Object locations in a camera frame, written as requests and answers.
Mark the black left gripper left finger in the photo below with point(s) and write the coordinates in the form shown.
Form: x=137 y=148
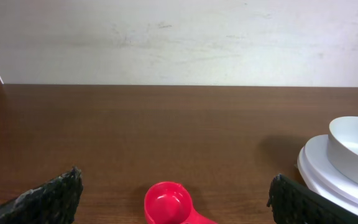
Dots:
x=53 y=202

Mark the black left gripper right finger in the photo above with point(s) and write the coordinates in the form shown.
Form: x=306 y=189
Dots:
x=293 y=203

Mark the red plastic measuring scoop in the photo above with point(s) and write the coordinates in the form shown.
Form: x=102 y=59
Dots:
x=171 y=203

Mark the white digital kitchen scale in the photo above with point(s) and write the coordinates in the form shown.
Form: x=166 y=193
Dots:
x=323 y=178

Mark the white round bowl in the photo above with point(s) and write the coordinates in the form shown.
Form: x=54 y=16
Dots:
x=343 y=145

